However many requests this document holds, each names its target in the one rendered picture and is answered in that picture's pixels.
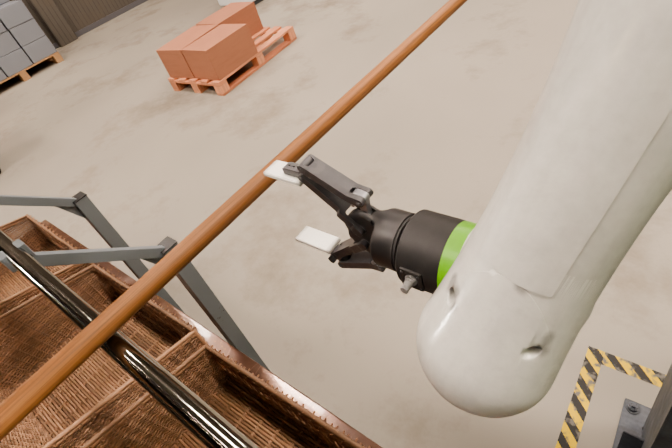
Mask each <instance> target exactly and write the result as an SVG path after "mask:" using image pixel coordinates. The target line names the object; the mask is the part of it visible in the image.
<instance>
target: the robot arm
mask: <svg viewBox="0 0 672 448"><path fill-rule="evenodd" d="M263 173H264V176H266V177H270V178H273V179H277V180H280V181H283V182H287V183H290V184H293V185H297V186H300V187H301V186H302V185H303V184H304V185H306V186H307V187H308V188H309V189H310V190H312V191H313V192H314V193H315V194H316V195H317V196H319V197H320V198H321V199H322V200H323V201H325V202H326V203H327V204H328V205H329V206H330V207H332V208H333V209H334V210H335V211H336V212H337V217H338V218H339V219H340V220H342V221H343V222H344V223H345V225H346V227H347V228H348V232H349V236H350V237H351V238H349V239H347V240H345V241H343V242H341V243H340V241H341V240H340V238H339V237H336V236H333V235H331V234H328V233H325V232H322V231H320V230H317V229H314V228H311V227H309V226H306V227H305V228H304V229H303V230H302V231H301V232H300V234H299V235H298V236H297V237H296V241H298V242H300V243H303V244H305V245H308V246H310V247H313V248H315V249H318V250H320V251H323V252H325V253H328V254H331V255H330V256H329V258H328V259H329V261H330V262H332V263H335V262H336V260H337V259H338V260H339V262H338V265H339V267H341V268H350V269H374V270H377V271H380V272H384V271H385V270H386V268H387V269H390V270H393V271H395V272H397V275H398V278H399V279H400V280H401V281H402V283H403V286H402V287H401V288H400V290H401V291H402V292H403V293H405V294H408V292H409V290H410V289H411V288H415V289H417V290H419V291H422V292H424V291H426V292H429V293H431V294H433V295H432V296H431V298H430V299H429V300H428V302H427V303H426V305H425V307H424V308H423V310H422V313H421V315H420V318H419V322H418V326H417V333H416V344H417V352H418V357H419V361H420V364H421V366H422V369H423V371H424V373H425V375H426V377H427V379H428V380H429V382H430V383H431V385H432V386H433V387H434V388H435V390H436V391H437V392H438V393H439V394H440V395H441V396H442V397H443V398H444V399H445V400H447V401H448V402H449V403H451V404H452V405H454V406H455V407H457V408H459V409H460V410H463V411H465V412H467V413H470V414H473V415H476V416H480V417H486V418H505V417H511V416H515V415H518V414H520V413H523V412H525V411H527V410H529V409H530V408H532V407H534V406H535V405H536V404H537V403H538V402H540V401H541V400H542V399H543V398H544V397H545V395H546V394H547V393H548V391H549V390H550V388H551V387H552V385H553V383H554V381H555V379H556V377H557V375H558V373H559V371H560V368H561V366H562V364H563V362H564V360H565V358H566V356H567V354H568V352H569V351H570V349H571V347H572V345H573V343H574V341H575V339H576V337H577V335H578V333H579V332H580V330H581V328H582V326H583V325H584V324H585V323H586V322H587V320H588V319H589V317H590V316H591V314H592V312H593V309H594V306H595V303H596V302H597V300H598V298H599V297H600V295H601V293H602V292H603V290H604V288H605V287H606V285H607V284H608V282H609V280H610V279H611V277H612V275H613V274H614V272H615V271H616V269H617V268H618V266H619V265H620V263H621V262H622V260H623V258H624V257H625V255H626V254H627V252H628V251H629V249H630V248H631V246H632V245H633V243H634V242H635V240H636V239H637V237H638V236H639V234H640V233H641V232H642V230H643V229H644V227H645V226H646V224H647V223H648V221H649V220H650V219H651V217H652V216H653V214H654V213H655V212H656V210H657V209H658V208H659V206H660V205H661V203H662V202H663V201H664V199H665V198H666V196H667V195H668V194H669V192H670V191H671V190H672V0H578V2H577V5H576V8H575V10H574V13H573V16H572V18H571V21H570V24H569V26H568V29H567V31H566V34H565V36H564V39H563V41H562V44H561V47H560V49H559V52H558V54H557V57H556V59H555V61H554V64H553V66H552V69H551V71H550V73H549V76H548V78H547V81H546V83H545V85H544V88H543V90H542V92H541V95H540V97H539V99H538V102H537V104H536V106H535V108H534V111H533V113H532V115H531V117H530V119H529V122H528V124H527V126H526V128H525V130H524V133H523V135H522V137H521V139H520V141H519V143H518V145H517V147H516V149H515V152H514V154H513V156H512V158H511V160H510V162H509V164H508V166H507V168H506V170H505V172H504V174H503V176H502V178H501V180H500V182H499V184H498V186H497V188H496V189H495V191H494V193H493V195H492V197H491V199H490V201H489V203H488V204H487V206H486V208H485V210H484V212H483V214H482V215H481V217H480V219H479V221H478V223H474V222H470V221H467V220H463V219H459V218H456V217H452V216H449V215H445V214H441V213H438V212H434V211H431V210H427V209H423V210H420V211H418V212H417V213H416V214H415V213H412V212H408V211H405V210H401V209H398V208H391V209H387V210H379V209H377V208H375V207H374V206H372V205H371V203H370V197H371V196H372V195H373V194H374V192H373V190H372V189H371V188H369V187H366V186H364V185H361V184H358V183H356V182H355V181H353V180H352V179H350V178H348V177H347V176H345V175H344V174H342V173H341V172H339V171H337V170H336V169H334V168H333V167H331V166H329V165H328V164H326V163H325V162H323V161H322V160H320V159H318V158H317V157H315V156H314V155H312V154H309V155H308V156H307V157H306V158H305V159H304V160H303V161H302V162H301V163H300V164H298V163H294V162H288V163H287V162H283V161H279V160H276V161H275V162H274V163H273V164H271V165H270V166H269V167H268V168H267V169H266V170H265V171H264V172H263ZM350 206H352V207H357V208H355V209H353V210H352V211H351V212H350V213H349V214H348V215H347V214H346V211H347V210H348V208H349V207H350ZM339 243H340V244H339Z"/></svg>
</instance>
